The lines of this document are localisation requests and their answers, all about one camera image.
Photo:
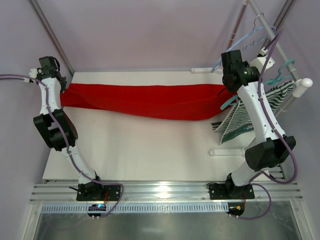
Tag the red trousers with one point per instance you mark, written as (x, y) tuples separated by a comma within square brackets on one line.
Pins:
[(193, 102)]

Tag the aluminium mounting rail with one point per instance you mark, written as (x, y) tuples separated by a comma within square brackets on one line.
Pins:
[(58, 191)]

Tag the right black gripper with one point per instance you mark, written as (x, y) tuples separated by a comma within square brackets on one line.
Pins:
[(227, 85)]

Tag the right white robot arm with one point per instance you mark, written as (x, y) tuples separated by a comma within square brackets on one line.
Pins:
[(272, 145)]

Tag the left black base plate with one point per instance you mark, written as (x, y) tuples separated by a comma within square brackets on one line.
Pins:
[(112, 192)]

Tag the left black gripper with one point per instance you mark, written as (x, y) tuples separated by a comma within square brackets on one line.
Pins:
[(62, 83)]

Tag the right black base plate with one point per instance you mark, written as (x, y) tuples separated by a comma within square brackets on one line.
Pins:
[(219, 191)]

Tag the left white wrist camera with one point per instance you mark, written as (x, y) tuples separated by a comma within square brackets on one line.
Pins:
[(35, 75)]

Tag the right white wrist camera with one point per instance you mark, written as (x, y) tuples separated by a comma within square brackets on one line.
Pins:
[(261, 59)]

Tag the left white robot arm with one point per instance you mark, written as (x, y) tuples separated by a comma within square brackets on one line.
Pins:
[(58, 131)]

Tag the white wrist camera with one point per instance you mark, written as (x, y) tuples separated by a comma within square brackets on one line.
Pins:
[(261, 59), (35, 75)]

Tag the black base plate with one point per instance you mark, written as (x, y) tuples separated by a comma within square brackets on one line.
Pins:
[(219, 191), (112, 192)]

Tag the slotted cable duct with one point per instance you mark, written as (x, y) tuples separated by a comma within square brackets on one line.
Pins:
[(135, 208)]

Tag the light blue hanger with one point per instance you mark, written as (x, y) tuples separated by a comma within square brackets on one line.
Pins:
[(249, 44)]

